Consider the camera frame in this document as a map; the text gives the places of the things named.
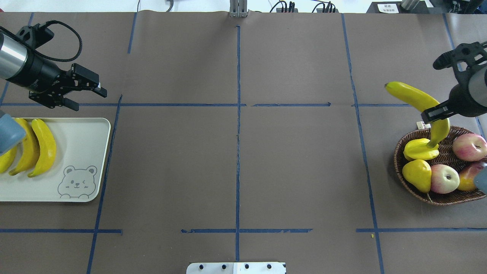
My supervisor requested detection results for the red yellow mango fruit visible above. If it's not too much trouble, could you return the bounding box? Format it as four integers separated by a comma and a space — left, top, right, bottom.
457, 161, 487, 191

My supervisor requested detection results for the brown wicker basket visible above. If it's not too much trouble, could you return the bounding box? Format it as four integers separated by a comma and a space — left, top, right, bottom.
393, 126, 486, 206

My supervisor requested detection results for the yellow-green banana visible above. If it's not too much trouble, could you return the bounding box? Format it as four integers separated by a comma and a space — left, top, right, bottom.
0, 145, 18, 173

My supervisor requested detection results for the yellow lemon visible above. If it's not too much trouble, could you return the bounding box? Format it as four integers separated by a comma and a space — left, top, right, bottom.
402, 159, 433, 194

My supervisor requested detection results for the black power strip with cables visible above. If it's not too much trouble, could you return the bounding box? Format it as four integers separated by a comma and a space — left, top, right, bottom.
268, 0, 339, 14

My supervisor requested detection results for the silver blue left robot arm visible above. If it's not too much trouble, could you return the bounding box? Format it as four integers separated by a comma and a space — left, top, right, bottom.
0, 33, 107, 111

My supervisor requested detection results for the black box with white label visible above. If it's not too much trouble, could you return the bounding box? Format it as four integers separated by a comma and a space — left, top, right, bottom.
366, 0, 445, 14

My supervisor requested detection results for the white paper basket tag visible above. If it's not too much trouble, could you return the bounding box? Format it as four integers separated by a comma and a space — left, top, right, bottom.
416, 121, 431, 130

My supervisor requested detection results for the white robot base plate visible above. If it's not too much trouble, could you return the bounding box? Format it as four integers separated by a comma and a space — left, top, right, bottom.
186, 262, 287, 274

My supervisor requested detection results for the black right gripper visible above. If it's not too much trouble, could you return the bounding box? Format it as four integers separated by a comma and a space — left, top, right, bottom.
421, 86, 487, 124

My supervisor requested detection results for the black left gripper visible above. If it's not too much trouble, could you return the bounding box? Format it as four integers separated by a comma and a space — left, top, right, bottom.
6, 56, 108, 111

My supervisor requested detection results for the white bear print tray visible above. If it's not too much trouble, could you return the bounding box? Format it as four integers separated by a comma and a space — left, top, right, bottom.
0, 118, 111, 202

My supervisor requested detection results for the yellow star fruit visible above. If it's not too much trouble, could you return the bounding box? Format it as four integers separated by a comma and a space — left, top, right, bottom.
403, 138, 440, 161

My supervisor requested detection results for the pink peach fruit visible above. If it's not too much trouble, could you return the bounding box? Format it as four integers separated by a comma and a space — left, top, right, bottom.
431, 164, 460, 194

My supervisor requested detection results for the grey aluminium frame post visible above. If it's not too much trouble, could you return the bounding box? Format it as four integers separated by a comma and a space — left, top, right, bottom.
229, 0, 248, 18

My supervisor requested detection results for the red apple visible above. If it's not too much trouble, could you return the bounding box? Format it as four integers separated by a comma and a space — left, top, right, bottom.
452, 133, 487, 162

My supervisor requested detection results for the yellow banana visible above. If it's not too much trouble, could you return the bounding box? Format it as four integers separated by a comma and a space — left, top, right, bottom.
28, 118, 57, 178
385, 81, 450, 148
9, 118, 40, 176

